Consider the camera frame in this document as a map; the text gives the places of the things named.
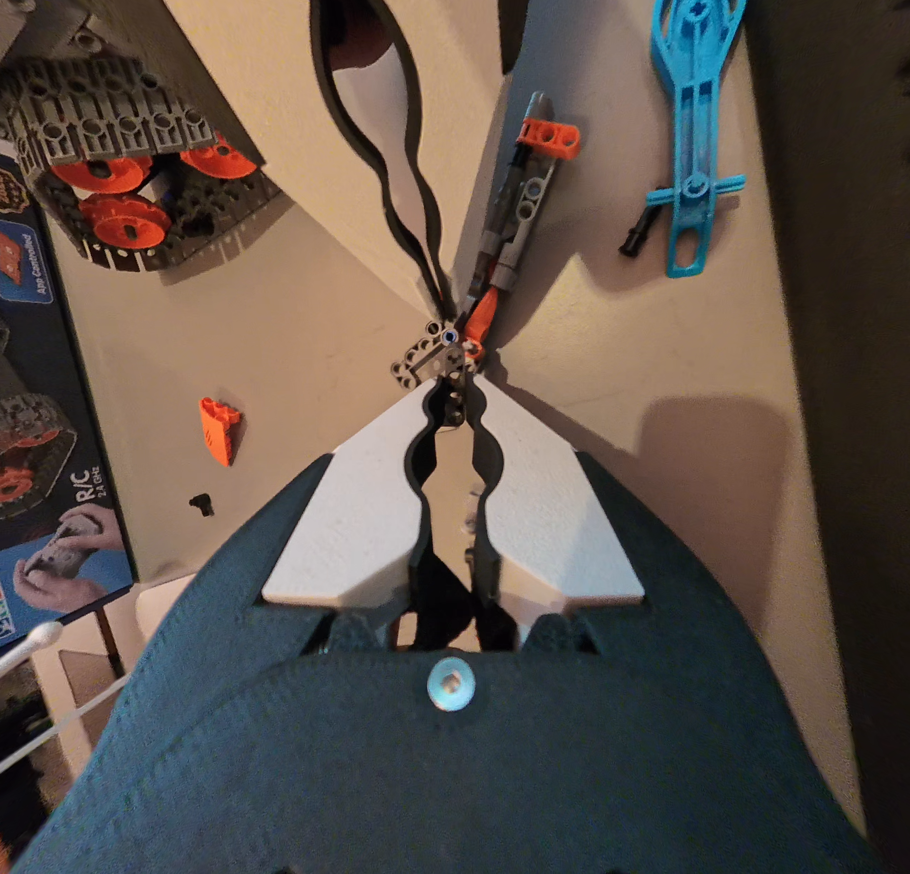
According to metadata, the black connector pin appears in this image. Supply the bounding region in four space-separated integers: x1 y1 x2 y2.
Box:
619 209 658 258

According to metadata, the dark blue robot kit box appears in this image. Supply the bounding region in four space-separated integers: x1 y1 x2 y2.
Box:
0 152 136 647

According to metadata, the person's right hand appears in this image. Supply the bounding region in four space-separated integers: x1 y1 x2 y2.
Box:
327 0 395 72

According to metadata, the orange wedge brick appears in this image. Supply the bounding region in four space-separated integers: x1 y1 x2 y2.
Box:
461 287 500 363
199 396 243 467

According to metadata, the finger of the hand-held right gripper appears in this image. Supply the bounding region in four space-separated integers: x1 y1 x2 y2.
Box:
359 0 509 317
141 0 457 322

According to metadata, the grey tracked toy robot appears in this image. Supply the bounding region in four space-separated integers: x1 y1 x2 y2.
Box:
0 0 282 274

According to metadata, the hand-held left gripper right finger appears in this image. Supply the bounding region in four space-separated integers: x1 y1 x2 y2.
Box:
465 375 646 622

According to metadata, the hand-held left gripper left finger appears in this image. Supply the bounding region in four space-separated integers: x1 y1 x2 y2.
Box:
260 376 442 612

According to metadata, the blue plastic brick tool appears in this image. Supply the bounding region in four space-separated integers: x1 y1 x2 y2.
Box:
646 0 749 279

